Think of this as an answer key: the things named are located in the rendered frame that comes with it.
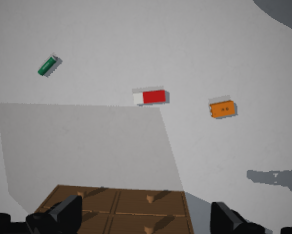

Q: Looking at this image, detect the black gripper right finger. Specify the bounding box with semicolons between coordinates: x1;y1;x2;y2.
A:
210;202;292;234

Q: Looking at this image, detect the brown wooden chest of drawers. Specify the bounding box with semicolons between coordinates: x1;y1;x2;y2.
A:
34;185;194;234

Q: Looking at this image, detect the green battery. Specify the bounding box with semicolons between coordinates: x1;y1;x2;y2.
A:
38;55;58;76

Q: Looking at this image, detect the brown wooden drawer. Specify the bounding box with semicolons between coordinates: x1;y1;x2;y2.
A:
44;186;117;214
109;216;189;234
115;190;185;217
77;214;108;234

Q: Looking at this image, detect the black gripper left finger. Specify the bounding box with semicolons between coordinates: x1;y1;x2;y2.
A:
0;195;82;234

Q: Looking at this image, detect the orange 9v battery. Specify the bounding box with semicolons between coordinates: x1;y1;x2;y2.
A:
209;100;235;118

